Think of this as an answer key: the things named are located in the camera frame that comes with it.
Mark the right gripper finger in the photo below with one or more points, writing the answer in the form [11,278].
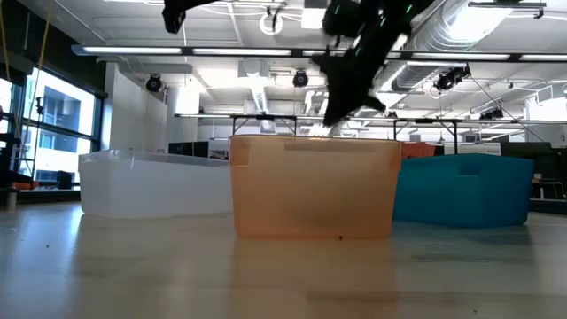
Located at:
[374,103]
[347,93]

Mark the black ceiling spotlight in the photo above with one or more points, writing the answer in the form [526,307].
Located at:
[491,114]
[449,80]
[153,83]
[300,79]

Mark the black folding table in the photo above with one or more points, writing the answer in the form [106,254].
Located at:
[266,117]
[425,120]

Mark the long tan tape strip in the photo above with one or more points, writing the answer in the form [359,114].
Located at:
[330,145]

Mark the orange box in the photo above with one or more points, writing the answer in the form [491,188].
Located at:
[418,150]

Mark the long ceiling light bar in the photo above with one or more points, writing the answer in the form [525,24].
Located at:
[133,50]

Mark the white box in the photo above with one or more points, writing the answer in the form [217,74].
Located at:
[469,149]

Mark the orange plastic bin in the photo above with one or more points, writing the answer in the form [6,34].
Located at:
[310,199]

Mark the teal plastic bin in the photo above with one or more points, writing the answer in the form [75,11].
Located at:
[465,199]

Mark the black monitor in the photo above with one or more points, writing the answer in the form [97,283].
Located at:
[190,149]

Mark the black cabinet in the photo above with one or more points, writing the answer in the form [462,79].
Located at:
[527,148]

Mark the large window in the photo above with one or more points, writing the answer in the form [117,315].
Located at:
[57,115]

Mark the clear plastic bin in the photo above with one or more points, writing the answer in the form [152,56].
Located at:
[155,190]

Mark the small black bin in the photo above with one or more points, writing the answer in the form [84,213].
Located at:
[64,181]

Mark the black equipment rack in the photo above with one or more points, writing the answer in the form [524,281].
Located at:
[6,159]

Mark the silver air duct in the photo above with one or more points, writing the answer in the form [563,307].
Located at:
[425,73]

